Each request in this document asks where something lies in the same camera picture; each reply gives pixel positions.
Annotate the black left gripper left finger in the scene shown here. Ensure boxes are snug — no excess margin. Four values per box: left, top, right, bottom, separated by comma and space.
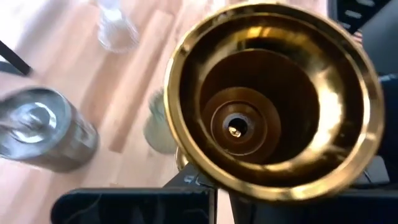
51, 164, 218, 224

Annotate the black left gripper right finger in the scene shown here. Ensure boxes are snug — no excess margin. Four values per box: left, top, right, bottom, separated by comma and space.
229, 155, 398, 224

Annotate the green glass candle holder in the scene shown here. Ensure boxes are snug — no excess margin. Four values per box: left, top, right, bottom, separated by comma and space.
142, 88, 178, 156

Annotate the silver candle tin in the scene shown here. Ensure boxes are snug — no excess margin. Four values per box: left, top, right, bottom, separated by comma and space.
0, 86, 100, 174

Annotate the short gold candlestick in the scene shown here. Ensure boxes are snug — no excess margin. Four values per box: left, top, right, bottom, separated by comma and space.
164, 1, 386, 203

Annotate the clear glass candle holder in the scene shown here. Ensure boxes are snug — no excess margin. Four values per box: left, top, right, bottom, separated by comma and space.
96, 0, 141, 54

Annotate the black drawer cabinet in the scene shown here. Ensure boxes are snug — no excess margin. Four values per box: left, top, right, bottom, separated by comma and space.
328, 0, 392, 35

